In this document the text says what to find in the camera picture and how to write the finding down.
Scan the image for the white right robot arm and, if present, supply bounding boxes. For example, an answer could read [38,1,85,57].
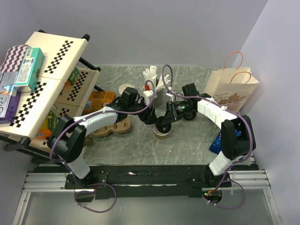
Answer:
[155,83,256,187]

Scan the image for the brown paper takeout bag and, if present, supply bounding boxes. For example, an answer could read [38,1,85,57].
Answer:
[204,64,259,113]

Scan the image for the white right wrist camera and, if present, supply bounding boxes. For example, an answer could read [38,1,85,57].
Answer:
[166,91,175,98]

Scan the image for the teal cardboard box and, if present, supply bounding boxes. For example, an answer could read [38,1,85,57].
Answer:
[14,48,44,93]

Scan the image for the cardboard cup carrier tray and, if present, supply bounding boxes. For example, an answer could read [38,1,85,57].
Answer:
[91,116,131,137]

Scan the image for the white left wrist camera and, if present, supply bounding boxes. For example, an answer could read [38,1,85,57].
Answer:
[142,85,157,105]

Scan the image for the pink wavy patterned can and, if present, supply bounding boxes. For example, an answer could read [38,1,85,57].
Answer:
[0,45,29,73]

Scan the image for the paper coffee cup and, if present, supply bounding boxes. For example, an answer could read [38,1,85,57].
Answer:
[119,84,133,99]
[153,125,171,140]

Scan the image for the green box middle shelf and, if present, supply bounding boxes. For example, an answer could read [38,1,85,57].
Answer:
[66,67,80,86]

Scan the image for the green orange box lower shelf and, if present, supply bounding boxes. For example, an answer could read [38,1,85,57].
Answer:
[34,110,59,139]

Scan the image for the grey straw holder cup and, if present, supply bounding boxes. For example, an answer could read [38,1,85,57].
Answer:
[152,90,165,108]

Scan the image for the black coffee cup lid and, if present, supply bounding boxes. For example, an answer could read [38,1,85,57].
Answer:
[156,124,172,132]

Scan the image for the blue chips bag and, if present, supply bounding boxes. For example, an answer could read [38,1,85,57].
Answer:
[209,132,221,154]

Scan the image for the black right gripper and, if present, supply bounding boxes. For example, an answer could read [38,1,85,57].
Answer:
[161,100,194,126]

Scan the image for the purple product box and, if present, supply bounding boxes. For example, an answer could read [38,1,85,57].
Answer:
[0,91,21,124]

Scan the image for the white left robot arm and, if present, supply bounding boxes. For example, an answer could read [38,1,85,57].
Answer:
[47,87,159,188]

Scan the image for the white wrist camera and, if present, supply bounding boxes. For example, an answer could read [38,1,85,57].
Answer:
[142,85,157,105]
[166,91,175,98]

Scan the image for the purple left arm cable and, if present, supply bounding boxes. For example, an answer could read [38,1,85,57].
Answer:
[49,80,157,214]

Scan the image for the cream checkered shelf rack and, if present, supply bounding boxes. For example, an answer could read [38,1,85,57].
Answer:
[0,30,101,159]

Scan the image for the silver grey small box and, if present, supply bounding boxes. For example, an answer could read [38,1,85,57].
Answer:
[0,71,18,97]

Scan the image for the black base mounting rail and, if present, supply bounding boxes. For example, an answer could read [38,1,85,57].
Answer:
[64,163,244,200]

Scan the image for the orange snack bag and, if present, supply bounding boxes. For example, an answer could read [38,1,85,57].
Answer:
[83,91,115,114]

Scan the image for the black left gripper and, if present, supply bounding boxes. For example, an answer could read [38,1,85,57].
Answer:
[127,97,159,125]

